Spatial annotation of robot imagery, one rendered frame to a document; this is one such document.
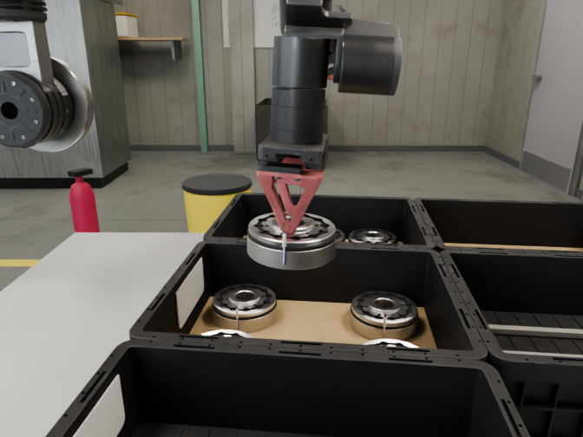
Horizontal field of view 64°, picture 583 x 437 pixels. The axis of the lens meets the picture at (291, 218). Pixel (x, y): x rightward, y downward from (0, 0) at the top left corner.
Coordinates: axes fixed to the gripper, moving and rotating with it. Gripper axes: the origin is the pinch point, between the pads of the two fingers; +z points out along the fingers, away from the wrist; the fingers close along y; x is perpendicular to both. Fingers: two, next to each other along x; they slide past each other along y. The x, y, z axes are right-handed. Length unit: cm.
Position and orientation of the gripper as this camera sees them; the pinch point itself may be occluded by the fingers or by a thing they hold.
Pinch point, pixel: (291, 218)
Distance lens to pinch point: 53.8
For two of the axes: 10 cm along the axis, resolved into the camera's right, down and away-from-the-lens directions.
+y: 1.4, -3.4, 9.3
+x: -9.9, -1.0, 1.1
